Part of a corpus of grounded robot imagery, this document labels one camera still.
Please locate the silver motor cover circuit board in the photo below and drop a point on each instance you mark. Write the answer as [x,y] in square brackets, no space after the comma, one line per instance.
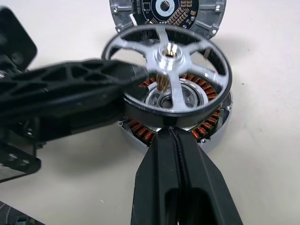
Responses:
[206,14]

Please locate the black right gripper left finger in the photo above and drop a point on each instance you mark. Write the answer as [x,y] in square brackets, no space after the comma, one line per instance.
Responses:
[154,168]

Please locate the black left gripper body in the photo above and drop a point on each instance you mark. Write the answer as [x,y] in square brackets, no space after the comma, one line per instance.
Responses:
[16,47]

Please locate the small grey round object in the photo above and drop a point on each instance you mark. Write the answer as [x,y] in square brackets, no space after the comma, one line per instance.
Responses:
[140,132]

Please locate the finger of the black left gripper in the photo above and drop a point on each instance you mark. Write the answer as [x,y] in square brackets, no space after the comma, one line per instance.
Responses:
[82,112]
[70,75]

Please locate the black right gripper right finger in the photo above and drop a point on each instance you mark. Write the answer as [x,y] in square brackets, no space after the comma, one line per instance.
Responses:
[206,173]

